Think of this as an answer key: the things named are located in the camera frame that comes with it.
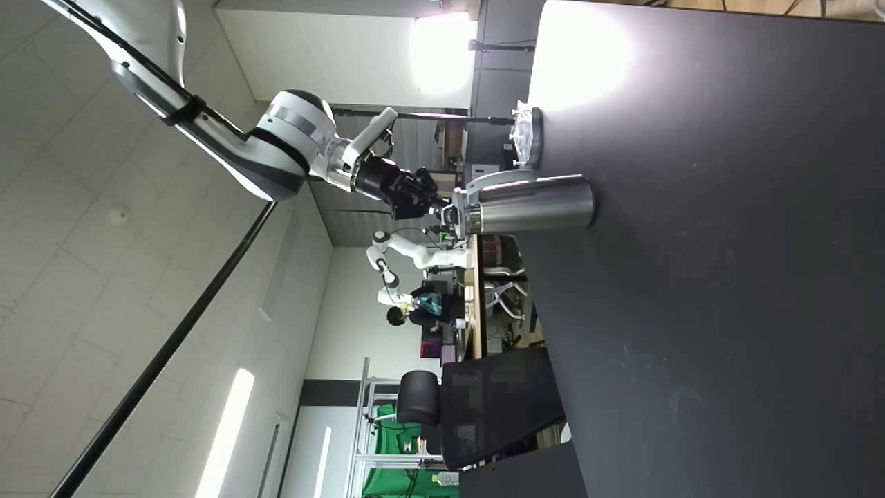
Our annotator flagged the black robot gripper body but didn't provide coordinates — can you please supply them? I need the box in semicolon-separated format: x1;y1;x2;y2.
350;153;443;223

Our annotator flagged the stainless steel push-lid can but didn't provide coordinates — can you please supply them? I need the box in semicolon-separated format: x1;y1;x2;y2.
451;169;601;238

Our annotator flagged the wooden desk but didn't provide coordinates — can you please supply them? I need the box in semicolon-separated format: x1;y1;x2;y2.
461;231;487;362

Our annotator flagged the seated person in teal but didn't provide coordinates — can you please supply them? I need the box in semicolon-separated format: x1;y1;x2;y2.
375;279;468;329

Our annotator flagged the thin black horizontal rod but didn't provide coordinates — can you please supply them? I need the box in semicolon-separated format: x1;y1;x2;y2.
328;106;516;128

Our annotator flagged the small white object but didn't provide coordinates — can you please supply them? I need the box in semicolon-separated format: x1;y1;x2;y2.
509;104;548;171

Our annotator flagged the black mesh office chair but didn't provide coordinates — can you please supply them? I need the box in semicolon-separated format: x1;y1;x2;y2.
396;346;566;470

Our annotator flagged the white metal shelf rack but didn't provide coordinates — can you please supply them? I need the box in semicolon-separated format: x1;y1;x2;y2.
349;358;449;498

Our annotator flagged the long ceiling light strip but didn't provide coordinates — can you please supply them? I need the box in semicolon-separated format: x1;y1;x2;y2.
191;366;260;498

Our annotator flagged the long black diagonal pole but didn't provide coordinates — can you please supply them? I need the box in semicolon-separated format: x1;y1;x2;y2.
50;200;278;498

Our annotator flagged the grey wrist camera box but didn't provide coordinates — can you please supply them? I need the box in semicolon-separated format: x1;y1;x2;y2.
339;104;404;175

